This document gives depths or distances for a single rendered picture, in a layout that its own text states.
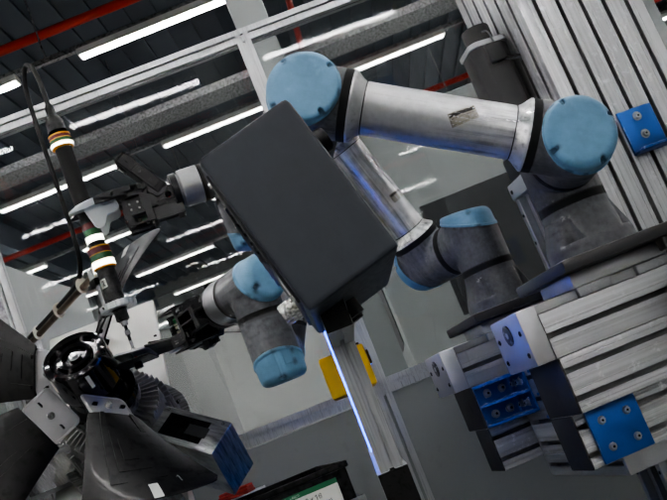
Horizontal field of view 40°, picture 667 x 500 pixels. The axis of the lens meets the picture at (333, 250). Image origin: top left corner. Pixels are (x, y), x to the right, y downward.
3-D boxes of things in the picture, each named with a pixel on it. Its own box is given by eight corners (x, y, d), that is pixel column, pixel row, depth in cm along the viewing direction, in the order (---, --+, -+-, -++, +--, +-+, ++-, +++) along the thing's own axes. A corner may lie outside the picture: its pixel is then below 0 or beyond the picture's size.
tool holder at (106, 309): (92, 321, 174) (76, 275, 176) (126, 313, 178) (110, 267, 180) (107, 308, 167) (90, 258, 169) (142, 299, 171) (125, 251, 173)
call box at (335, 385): (336, 407, 205) (320, 363, 206) (378, 391, 205) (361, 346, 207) (335, 407, 189) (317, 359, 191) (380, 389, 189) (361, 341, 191)
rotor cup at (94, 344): (55, 397, 176) (23, 353, 168) (120, 355, 180) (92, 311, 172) (80, 441, 166) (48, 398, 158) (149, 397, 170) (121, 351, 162)
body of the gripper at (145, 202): (126, 227, 172) (187, 207, 175) (111, 186, 174) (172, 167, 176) (129, 237, 179) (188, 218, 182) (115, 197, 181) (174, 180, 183)
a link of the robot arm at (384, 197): (461, 283, 203) (309, 87, 196) (415, 306, 213) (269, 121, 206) (480, 255, 212) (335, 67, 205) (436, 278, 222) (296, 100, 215)
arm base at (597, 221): (614, 249, 161) (591, 198, 162) (654, 227, 146) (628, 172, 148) (539, 278, 158) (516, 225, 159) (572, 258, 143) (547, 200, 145)
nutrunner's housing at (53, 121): (110, 326, 172) (36, 110, 180) (129, 321, 174) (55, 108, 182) (117, 320, 169) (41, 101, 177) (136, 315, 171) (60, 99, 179)
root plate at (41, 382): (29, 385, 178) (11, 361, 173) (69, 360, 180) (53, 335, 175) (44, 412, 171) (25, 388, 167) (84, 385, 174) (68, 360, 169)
